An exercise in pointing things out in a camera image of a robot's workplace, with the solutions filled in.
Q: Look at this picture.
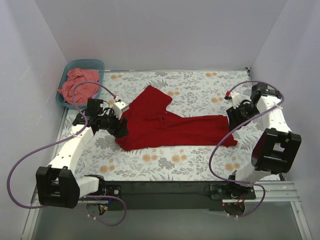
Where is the dark red t shirt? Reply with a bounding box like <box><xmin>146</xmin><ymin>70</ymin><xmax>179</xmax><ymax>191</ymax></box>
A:
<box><xmin>115</xmin><ymin>85</ymin><xmax>229</xmax><ymax>151</ymax></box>

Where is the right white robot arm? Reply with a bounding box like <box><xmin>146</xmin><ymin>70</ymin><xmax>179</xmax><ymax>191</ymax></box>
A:
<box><xmin>225</xmin><ymin>83</ymin><xmax>302</xmax><ymax>199</ymax></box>

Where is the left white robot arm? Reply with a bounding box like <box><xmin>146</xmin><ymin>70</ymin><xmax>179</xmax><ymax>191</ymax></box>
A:
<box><xmin>35</xmin><ymin>98</ymin><xmax>129</xmax><ymax>209</ymax></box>

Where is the pink t shirt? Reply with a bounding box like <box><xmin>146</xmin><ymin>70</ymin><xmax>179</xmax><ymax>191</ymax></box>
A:
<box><xmin>57</xmin><ymin>68</ymin><xmax>100</xmax><ymax>105</ymax></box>

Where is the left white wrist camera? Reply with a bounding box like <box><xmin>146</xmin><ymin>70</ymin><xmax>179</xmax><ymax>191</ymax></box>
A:
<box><xmin>112</xmin><ymin>100</ymin><xmax>130</xmax><ymax>120</ymax></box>

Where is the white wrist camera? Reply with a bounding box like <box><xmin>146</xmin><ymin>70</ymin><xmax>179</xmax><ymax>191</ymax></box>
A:
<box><xmin>224</xmin><ymin>91</ymin><xmax>241</xmax><ymax>109</ymax></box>
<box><xmin>112</xmin><ymin>100</ymin><xmax>130</xmax><ymax>120</ymax></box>

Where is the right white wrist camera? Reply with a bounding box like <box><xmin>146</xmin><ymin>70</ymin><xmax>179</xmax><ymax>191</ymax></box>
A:
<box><xmin>224</xmin><ymin>91</ymin><xmax>241</xmax><ymax>109</ymax></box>

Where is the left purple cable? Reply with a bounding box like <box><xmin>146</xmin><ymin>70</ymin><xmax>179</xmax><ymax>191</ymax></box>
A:
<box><xmin>8</xmin><ymin>81</ymin><xmax>127</xmax><ymax>227</ymax></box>

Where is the purple cable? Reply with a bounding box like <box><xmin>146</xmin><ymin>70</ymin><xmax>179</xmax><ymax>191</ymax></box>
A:
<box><xmin>208</xmin><ymin>80</ymin><xmax>286</xmax><ymax>219</ymax></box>
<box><xmin>8</xmin><ymin>81</ymin><xmax>127</xmax><ymax>227</ymax></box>

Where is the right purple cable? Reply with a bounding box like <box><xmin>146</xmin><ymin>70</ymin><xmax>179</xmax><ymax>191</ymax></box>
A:
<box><xmin>208</xmin><ymin>80</ymin><xmax>286</xmax><ymax>219</ymax></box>

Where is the aluminium frame rail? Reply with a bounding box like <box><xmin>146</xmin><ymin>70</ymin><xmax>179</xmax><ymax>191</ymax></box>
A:
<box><xmin>22</xmin><ymin>181</ymin><xmax>88</xmax><ymax>238</ymax></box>

